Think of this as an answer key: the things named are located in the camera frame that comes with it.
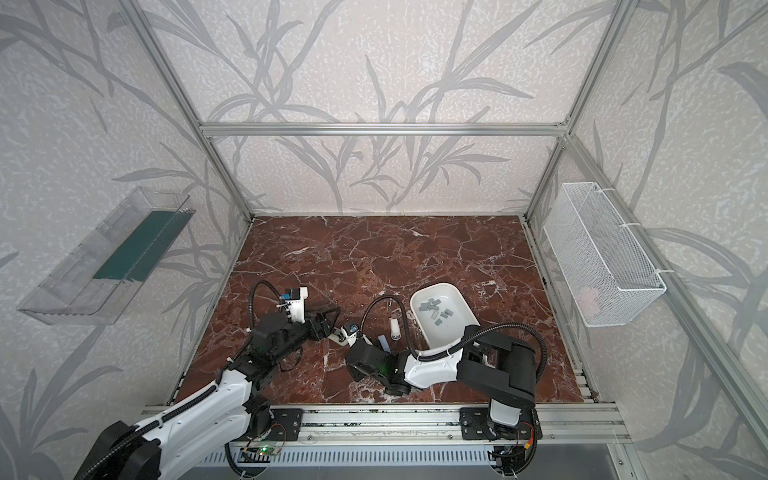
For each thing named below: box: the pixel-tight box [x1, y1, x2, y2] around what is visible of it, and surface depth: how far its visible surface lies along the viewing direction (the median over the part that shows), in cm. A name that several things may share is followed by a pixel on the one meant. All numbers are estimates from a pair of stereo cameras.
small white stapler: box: [390, 318, 402, 341], surface depth 90 cm
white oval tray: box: [410, 282, 481, 350], surface depth 95 cm
